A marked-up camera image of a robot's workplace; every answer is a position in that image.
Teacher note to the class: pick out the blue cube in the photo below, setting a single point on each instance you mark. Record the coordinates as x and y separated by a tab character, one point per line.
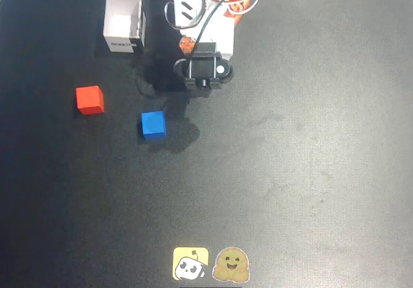
154	125

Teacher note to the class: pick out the white open cardboard box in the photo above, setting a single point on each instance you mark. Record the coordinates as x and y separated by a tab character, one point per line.
124	23

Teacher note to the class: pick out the yellow robot face sticker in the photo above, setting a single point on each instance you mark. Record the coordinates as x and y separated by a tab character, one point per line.
190	263

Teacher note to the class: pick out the hugging face emoji sticker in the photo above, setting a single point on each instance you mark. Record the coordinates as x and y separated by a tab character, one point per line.
231	264

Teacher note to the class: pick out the red cube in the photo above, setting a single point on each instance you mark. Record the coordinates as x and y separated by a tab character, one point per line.
90	99

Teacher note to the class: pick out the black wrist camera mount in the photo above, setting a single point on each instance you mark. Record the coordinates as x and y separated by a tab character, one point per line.
203	70

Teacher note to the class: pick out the black table mat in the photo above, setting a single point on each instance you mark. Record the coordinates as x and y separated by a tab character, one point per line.
290	155

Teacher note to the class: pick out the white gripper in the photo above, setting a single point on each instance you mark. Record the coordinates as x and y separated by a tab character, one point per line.
222	44

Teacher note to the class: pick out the white robot arm with orange parts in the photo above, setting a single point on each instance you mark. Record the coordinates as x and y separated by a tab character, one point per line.
185	2

